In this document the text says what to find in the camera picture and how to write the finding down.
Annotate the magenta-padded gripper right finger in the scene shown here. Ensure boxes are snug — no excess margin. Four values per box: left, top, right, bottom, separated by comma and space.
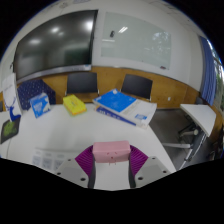
127, 145, 172, 189

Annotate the large black wall display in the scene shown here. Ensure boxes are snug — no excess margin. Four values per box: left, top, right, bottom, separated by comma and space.
13, 9, 99, 83

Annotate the large glass whiteboard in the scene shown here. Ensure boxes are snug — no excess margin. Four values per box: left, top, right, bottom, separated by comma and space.
100, 11, 173, 70

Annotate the black chair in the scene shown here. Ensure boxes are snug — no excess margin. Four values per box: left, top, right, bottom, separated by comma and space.
65, 71, 100, 98
120, 73, 154, 101

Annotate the black mouse pad green print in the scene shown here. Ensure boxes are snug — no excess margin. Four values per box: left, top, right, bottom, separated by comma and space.
0, 116, 22, 145

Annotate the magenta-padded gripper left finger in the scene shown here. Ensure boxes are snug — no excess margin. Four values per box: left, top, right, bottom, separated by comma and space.
54, 145, 98, 190

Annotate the yellow flat pack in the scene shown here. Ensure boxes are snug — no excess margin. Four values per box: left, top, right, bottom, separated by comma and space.
62, 94, 88, 117

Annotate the blue-covered book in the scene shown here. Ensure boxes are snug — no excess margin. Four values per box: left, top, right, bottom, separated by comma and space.
92, 88, 138, 114

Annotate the white and blue flat box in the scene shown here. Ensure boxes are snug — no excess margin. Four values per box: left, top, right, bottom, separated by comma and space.
95, 99, 158, 129

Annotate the white paper bag blue deer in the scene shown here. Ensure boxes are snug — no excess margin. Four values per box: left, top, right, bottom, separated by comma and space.
1, 72, 23, 123

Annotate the small white side table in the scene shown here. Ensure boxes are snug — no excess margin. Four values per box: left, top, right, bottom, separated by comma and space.
163, 103, 218, 171

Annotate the navy dotted gift bag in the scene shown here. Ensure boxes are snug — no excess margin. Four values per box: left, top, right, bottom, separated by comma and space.
16, 78, 57, 111

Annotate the blue curtain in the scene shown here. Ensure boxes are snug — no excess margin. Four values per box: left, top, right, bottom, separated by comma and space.
199, 35, 218, 107

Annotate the pink charger block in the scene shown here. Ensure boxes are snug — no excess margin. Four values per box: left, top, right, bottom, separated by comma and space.
92, 140, 132, 164

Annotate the blue tissue box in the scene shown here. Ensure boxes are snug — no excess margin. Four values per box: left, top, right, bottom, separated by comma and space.
29, 92, 52, 119

